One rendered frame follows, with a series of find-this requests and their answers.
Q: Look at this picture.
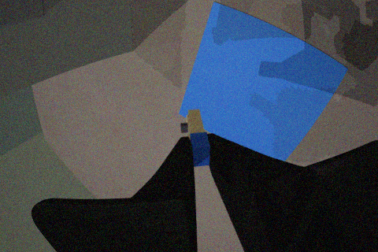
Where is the blue square mat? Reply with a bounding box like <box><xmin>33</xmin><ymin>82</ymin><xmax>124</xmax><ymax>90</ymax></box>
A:
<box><xmin>180</xmin><ymin>2</ymin><xmax>347</xmax><ymax>161</ymax></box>

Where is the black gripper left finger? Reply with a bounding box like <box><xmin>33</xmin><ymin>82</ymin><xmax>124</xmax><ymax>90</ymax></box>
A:
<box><xmin>31</xmin><ymin>136</ymin><xmax>198</xmax><ymax>252</ymax></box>

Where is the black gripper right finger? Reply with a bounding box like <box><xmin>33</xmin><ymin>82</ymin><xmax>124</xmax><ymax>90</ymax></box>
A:
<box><xmin>208</xmin><ymin>133</ymin><xmax>378</xmax><ymax>252</ymax></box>

